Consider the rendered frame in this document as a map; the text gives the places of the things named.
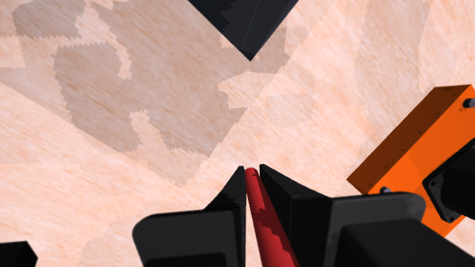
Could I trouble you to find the red peg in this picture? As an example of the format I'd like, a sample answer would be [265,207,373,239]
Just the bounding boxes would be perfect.
[245,168,301,267]

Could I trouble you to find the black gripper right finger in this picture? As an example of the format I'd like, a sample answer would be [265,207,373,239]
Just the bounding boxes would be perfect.
[259,164,426,267]

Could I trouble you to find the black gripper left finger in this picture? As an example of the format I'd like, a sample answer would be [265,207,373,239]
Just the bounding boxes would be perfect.
[131,165,246,267]

